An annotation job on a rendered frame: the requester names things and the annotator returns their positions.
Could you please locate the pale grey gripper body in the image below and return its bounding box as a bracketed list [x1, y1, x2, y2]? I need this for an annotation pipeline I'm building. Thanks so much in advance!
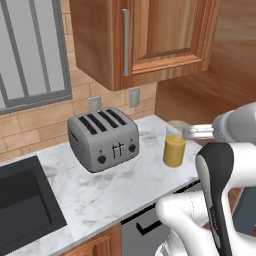
[181, 124, 216, 141]

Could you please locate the glass pitcher with orange juice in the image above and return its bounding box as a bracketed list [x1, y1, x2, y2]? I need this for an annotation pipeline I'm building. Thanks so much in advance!
[162, 120, 188, 169]

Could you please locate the tall wooden side panel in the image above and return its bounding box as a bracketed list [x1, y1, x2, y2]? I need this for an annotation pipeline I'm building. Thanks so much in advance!
[154, 0, 256, 127]

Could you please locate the grey four-slot toaster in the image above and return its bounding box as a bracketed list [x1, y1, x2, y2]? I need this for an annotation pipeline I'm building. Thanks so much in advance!
[67, 106, 140, 174]

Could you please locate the grey dishwasher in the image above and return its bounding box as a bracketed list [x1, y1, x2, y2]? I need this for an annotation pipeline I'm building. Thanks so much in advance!
[120, 181, 203, 256]

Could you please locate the wooden base cupboard door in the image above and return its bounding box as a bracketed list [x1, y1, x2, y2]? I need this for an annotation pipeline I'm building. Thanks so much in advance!
[59, 222, 123, 256]

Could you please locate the grey-framed window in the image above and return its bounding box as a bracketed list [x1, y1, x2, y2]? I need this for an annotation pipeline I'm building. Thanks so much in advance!
[0, 0, 74, 116]

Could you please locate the black sink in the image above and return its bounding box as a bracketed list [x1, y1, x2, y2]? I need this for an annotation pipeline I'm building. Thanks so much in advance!
[0, 154, 68, 256]

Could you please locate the grey wall socket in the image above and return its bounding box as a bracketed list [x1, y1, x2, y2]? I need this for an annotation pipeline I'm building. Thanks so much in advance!
[128, 86, 141, 109]
[87, 96, 103, 113]

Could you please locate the wooden wall cupboard door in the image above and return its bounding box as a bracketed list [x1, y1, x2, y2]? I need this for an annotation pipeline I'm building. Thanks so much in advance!
[120, 0, 222, 90]

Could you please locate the grey cupboard door handle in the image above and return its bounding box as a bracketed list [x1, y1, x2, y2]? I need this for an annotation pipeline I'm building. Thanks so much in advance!
[121, 8, 131, 78]

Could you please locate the wooden wall cupboard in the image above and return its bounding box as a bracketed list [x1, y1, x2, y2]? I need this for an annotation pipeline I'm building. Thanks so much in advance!
[68, 0, 222, 92]

